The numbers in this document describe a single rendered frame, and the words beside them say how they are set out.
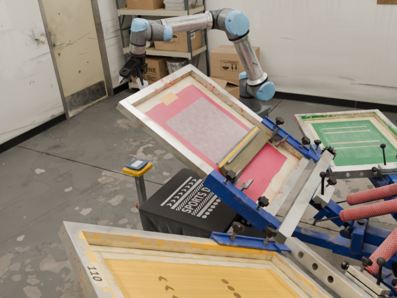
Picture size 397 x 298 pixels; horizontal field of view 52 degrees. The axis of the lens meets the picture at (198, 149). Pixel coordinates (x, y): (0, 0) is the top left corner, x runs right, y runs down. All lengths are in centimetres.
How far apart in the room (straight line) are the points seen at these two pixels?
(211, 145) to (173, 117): 21
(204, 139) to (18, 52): 390
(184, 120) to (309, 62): 400
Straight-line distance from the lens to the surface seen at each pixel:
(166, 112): 183
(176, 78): 200
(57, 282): 324
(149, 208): 207
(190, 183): 222
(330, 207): 181
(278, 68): 584
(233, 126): 196
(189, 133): 178
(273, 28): 573
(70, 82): 604
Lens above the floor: 214
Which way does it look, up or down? 28 degrees down
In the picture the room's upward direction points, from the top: 4 degrees counter-clockwise
